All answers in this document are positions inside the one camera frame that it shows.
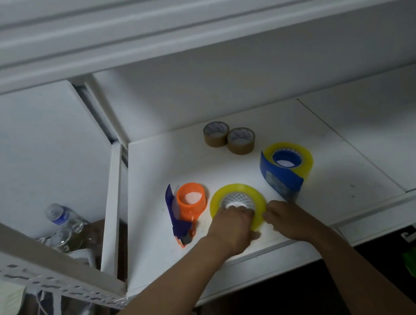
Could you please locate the person's right hand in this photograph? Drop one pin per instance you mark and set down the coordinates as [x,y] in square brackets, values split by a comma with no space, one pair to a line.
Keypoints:
[295,222]

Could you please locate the person's left hand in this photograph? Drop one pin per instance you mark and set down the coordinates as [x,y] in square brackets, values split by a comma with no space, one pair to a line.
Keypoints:
[232,232]

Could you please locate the yellow tape roll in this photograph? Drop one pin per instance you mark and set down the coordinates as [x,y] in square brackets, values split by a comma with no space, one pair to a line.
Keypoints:
[307,166]
[217,199]

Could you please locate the orange and blue tape dispenser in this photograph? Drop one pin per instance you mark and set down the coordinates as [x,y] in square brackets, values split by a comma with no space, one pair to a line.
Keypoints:
[192,212]

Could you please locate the large brown tape roll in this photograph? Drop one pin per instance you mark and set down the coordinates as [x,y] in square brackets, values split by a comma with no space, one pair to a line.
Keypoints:
[241,149]

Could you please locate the small brown tape roll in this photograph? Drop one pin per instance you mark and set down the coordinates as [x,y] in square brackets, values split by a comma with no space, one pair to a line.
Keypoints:
[215,142]

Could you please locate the person's right forearm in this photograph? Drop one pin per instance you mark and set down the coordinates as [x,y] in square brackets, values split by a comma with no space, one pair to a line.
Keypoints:
[363,283]

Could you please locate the person's left forearm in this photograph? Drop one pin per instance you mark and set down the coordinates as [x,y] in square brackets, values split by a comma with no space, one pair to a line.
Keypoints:
[165,304]

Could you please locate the white metal shelf rack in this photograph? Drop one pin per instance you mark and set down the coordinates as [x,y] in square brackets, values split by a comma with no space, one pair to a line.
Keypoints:
[343,154]

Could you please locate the clear glass jar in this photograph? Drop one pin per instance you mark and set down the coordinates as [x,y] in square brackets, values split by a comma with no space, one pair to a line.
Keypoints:
[63,239]

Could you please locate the clear plastic water bottle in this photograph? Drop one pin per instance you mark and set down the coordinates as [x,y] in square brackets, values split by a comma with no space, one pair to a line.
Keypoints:
[58,215]

